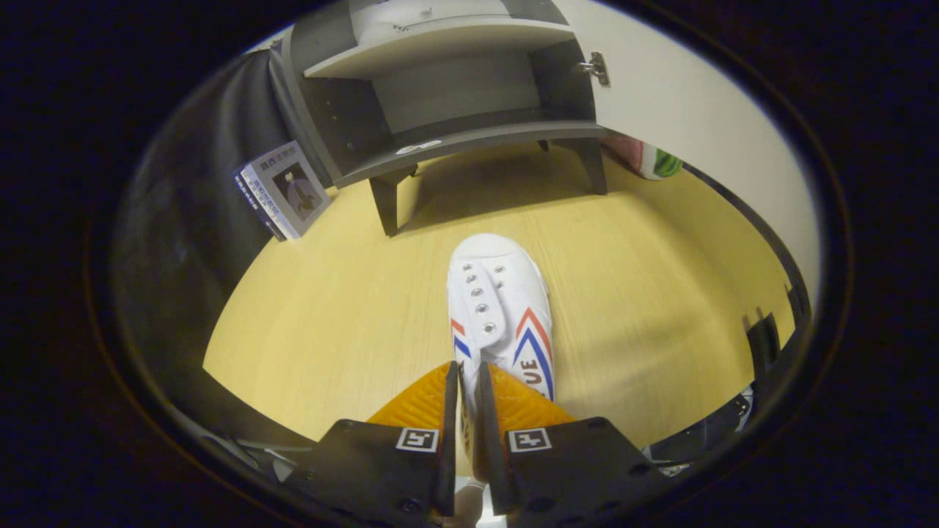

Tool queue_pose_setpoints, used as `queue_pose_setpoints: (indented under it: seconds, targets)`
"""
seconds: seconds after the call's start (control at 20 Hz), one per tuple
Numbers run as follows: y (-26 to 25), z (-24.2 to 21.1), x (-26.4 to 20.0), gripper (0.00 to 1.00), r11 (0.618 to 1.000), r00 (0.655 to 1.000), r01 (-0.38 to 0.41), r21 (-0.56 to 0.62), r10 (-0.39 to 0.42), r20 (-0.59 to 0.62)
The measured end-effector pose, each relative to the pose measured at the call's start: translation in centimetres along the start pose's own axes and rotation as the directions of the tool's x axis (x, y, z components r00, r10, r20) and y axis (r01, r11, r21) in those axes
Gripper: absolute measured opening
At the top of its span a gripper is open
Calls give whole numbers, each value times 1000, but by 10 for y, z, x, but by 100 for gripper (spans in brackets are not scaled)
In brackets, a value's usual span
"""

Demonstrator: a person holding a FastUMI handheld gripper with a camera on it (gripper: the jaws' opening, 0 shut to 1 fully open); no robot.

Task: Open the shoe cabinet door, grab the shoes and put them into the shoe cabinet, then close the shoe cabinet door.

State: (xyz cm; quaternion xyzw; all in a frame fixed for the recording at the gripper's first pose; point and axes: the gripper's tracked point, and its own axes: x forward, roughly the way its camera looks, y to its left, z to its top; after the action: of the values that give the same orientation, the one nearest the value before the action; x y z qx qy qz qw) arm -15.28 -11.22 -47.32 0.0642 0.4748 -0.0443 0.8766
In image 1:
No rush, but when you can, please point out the white shoe cabinet door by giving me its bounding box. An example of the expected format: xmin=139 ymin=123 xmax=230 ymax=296
xmin=550 ymin=0 xmax=822 ymax=327

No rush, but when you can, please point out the metal door hinge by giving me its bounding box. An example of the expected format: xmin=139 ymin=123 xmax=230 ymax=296
xmin=578 ymin=51 xmax=611 ymax=87

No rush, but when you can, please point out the grey cover book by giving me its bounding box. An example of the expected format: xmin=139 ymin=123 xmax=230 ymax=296
xmin=233 ymin=141 xmax=332 ymax=241

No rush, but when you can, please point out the green pink white package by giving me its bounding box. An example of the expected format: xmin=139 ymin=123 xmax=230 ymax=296
xmin=602 ymin=134 xmax=684 ymax=181

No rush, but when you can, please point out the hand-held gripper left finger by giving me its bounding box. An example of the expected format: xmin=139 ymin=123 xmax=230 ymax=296
xmin=282 ymin=361 xmax=461 ymax=528

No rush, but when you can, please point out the black backdrop cloth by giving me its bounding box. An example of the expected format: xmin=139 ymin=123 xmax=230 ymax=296
xmin=110 ymin=44 xmax=346 ymax=470

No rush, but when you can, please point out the dark object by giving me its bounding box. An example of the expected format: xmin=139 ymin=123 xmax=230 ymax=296
xmin=742 ymin=312 xmax=783 ymax=378

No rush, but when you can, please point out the white canvas shoe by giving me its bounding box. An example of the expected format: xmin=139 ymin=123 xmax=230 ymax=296
xmin=446 ymin=233 xmax=556 ymax=514

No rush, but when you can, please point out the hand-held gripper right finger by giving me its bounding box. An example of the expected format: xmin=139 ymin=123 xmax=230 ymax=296
xmin=473 ymin=362 xmax=670 ymax=528

